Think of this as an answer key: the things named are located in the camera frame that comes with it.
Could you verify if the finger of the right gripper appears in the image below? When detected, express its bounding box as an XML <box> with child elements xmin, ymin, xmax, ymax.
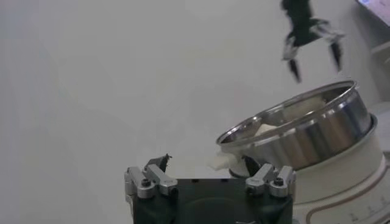
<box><xmin>282</xmin><ymin>35</ymin><xmax>303</xmax><ymax>83</ymax></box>
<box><xmin>310</xmin><ymin>20</ymin><xmax>346</xmax><ymax>73</ymax></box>

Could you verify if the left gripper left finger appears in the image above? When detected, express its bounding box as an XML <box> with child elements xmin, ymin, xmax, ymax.
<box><xmin>124</xmin><ymin>153</ymin><xmax>179</xmax><ymax>200</ymax></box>

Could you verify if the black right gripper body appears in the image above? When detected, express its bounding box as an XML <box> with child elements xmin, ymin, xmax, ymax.
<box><xmin>280</xmin><ymin>0</ymin><xmax>329</xmax><ymax>47</ymax></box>

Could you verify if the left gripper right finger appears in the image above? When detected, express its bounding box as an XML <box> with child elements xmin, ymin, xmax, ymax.
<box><xmin>242</xmin><ymin>155</ymin><xmax>297</xmax><ymax>198</ymax></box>

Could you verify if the white steamed baozi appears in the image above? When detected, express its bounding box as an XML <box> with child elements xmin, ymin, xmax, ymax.
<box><xmin>255</xmin><ymin>123</ymin><xmax>278</xmax><ymax>137</ymax></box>

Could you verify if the stainless steel steamer basket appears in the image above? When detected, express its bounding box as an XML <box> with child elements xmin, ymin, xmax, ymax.
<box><xmin>215</xmin><ymin>79</ymin><xmax>373</xmax><ymax>171</ymax></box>

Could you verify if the grey open laptop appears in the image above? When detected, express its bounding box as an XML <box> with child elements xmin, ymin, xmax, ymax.
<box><xmin>356</xmin><ymin>0</ymin><xmax>390</xmax><ymax>27</ymax></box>

